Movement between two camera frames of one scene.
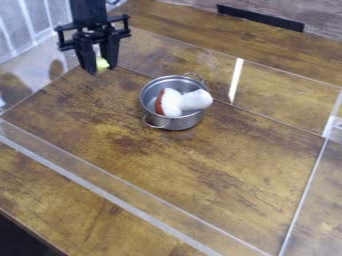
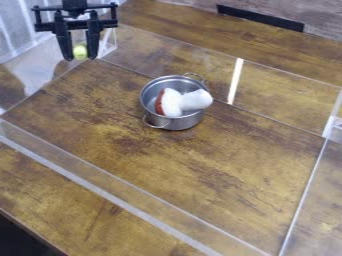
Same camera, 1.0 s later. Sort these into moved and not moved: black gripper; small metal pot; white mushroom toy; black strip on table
Moved: black gripper
Not moved: white mushroom toy; black strip on table; small metal pot
